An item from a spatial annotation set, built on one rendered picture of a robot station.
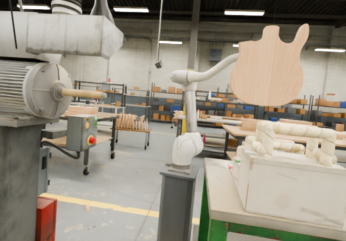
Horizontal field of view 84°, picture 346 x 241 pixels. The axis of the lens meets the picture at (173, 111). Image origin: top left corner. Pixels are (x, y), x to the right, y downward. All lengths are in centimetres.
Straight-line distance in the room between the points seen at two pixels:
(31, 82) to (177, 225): 135
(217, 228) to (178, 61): 1166
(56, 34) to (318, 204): 102
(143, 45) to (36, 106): 1201
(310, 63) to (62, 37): 1319
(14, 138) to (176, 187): 105
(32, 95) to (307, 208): 103
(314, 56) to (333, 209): 1307
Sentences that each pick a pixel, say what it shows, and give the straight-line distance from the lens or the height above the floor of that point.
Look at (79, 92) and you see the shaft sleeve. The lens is 94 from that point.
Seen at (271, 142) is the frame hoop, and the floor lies 115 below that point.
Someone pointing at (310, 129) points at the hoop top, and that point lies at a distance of 70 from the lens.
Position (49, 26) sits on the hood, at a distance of 88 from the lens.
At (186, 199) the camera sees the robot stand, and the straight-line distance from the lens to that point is 159.
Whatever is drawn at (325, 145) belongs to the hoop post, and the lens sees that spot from 73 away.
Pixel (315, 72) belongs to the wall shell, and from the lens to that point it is 1359.
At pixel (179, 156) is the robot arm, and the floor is 83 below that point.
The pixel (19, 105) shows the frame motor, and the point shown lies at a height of 118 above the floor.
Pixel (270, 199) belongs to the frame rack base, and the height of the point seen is 98.
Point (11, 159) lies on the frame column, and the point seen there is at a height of 93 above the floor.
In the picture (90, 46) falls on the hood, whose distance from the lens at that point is 77.
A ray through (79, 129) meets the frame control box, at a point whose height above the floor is 105.
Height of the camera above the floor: 125
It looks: 3 degrees down
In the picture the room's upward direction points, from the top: 5 degrees clockwise
